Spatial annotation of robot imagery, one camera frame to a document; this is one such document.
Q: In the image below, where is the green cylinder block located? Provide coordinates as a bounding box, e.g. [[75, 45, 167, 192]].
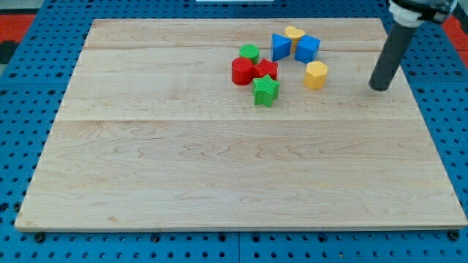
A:
[[239, 44, 260, 64]]

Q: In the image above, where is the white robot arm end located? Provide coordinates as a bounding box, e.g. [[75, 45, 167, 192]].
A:
[[388, 0, 458, 28]]

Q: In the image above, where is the blue cube block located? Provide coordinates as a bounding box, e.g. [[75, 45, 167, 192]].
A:
[[295, 35, 321, 64]]

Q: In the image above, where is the yellow hexagon block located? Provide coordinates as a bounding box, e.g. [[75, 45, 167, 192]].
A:
[[303, 61, 328, 90]]

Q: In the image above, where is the light wooden board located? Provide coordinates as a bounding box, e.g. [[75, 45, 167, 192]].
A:
[[15, 18, 467, 232]]

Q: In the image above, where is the red cylinder block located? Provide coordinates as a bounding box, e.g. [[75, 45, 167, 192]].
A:
[[231, 57, 253, 85]]

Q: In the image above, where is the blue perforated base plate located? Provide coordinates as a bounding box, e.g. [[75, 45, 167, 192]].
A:
[[1, 1, 467, 262]]

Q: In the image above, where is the blue triangle block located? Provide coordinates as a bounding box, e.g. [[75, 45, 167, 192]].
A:
[[271, 34, 292, 61]]

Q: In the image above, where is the yellow heart block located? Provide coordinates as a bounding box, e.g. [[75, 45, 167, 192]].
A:
[[284, 26, 306, 53]]

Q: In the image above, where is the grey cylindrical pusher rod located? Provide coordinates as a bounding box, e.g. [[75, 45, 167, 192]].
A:
[[369, 23, 416, 91]]

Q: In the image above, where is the green star block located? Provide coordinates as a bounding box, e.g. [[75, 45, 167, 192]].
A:
[[252, 75, 280, 107]]

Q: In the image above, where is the red star block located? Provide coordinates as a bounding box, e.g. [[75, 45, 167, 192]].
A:
[[252, 58, 279, 80]]

